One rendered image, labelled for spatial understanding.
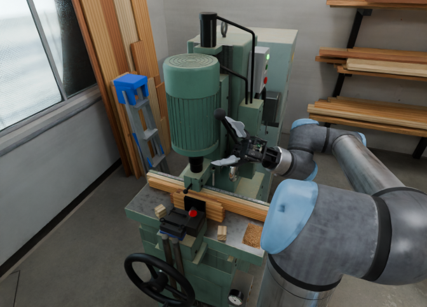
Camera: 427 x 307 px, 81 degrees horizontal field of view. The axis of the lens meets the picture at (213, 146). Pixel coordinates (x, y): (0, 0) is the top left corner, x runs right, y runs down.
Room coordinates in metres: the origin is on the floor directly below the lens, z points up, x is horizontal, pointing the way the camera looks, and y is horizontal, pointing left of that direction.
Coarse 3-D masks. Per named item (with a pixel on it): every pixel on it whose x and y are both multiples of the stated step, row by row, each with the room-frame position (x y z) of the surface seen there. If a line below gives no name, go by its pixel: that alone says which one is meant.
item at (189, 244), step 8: (200, 232) 0.58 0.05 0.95; (160, 240) 0.56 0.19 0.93; (184, 240) 0.54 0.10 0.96; (192, 240) 0.54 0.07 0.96; (200, 240) 0.58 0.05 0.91; (160, 248) 0.56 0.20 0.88; (184, 248) 0.52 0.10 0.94; (192, 248) 0.52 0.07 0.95; (184, 256) 0.52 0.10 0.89; (192, 256) 0.51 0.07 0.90
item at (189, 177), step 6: (204, 162) 0.84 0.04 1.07; (204, 168) 0.80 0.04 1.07; (186, 174) 0.76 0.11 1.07; (192, 174) 0.76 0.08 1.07; (198, 174) 0.76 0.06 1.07; (204, 174) 0.77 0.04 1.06; (210, 174) 0.83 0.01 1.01; (186, 180) 0.75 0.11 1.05; (192, 180) 0.74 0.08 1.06; (198, 180) 0.73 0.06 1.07; (204, 180) 0.77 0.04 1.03; (186, 186) 0.75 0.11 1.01; (192, 186) 0.74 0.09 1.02; (198, 186) 0.73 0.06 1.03
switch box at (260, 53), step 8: (256, 48) 1.05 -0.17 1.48; (264, 48) 1.05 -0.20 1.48; (256, 56) 0.99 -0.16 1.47; (264, 56) 0.98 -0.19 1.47; (248, 64) 1.00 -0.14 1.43; (256, 64) 0.98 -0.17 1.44; (264, 64) 0.99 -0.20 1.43; (248, 72) 0.99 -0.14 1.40; (256, 72) 0.98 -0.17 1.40; (248, 80) 0.99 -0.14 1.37; (256, 80) 0.98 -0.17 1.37; (248, 88) 0.99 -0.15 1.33; (256, 88) 0.98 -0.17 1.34
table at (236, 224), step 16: (144, 192) 0.83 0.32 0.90; (160, 192) 0.83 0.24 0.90; (128, 208) 0.74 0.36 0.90; (144, 208) 0.74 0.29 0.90; (208, 224) 0.65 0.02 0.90; (224, 224) 0.65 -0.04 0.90; (240, 224) 0.65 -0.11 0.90; (256, 224) 0.65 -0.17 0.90; (208, 240) 0.59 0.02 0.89; (224, 240) 0.58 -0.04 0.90; (240, 240) 0.58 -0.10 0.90; (240, 256) 0.54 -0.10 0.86; (256, 256) 0.52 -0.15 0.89
